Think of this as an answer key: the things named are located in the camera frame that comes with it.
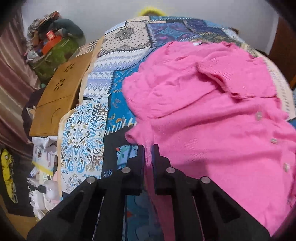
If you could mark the dark green pillow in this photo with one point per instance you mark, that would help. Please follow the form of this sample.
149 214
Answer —
67 28

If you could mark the brown wooden door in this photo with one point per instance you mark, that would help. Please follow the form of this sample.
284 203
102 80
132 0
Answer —
283 51

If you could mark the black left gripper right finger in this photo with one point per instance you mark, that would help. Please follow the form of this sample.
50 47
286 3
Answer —
201 209

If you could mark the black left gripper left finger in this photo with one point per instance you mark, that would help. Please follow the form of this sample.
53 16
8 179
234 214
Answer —
95 209

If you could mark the yellow curved headboard tube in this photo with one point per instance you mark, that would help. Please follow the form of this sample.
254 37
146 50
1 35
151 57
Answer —
151 11

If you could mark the green patterned storage bag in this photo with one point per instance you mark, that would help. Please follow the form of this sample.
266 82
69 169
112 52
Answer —
45 66

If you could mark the striped maroon curtain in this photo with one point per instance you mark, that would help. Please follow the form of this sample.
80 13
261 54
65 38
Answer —
18 82

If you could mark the orange box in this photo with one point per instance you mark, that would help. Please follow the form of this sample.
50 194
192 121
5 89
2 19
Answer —
51 43

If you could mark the patchwork patterned bedsheet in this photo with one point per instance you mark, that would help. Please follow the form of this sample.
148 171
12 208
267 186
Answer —
91 138

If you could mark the yellow black bag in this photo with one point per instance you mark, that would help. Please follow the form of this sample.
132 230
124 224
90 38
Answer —
7 164

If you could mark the wooden folding lap table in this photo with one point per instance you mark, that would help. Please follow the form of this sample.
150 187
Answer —
59 96

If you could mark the white printed paper pile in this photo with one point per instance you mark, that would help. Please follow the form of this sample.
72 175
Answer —
42 181

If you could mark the pink knit cardigan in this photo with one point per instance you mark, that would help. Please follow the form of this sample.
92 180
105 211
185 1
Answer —
213 111

